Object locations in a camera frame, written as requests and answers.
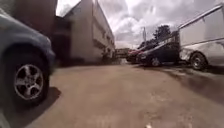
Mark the red car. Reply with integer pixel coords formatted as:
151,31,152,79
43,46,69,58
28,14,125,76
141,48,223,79
125,44,158,64

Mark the brown asphalt ground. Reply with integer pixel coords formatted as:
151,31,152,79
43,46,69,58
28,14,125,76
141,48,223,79
0,58,224,128

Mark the pale building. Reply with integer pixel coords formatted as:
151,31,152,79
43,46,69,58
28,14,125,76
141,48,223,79
53,0,116,66

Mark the pole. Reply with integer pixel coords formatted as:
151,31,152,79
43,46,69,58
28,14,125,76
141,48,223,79
142,26,147,43

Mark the dark car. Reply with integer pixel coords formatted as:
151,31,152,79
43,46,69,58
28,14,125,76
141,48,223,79
136,41,182,67

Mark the tree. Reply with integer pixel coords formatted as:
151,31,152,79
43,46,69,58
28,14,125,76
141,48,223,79
153,24,172,42

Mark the blue car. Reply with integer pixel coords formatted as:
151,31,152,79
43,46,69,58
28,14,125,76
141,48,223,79
0,8,57,108

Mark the dark brown building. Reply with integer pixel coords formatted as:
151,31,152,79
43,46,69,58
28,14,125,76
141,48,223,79
0,0,59,40

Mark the white van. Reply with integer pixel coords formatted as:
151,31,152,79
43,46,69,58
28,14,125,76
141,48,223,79
177,3,224,71

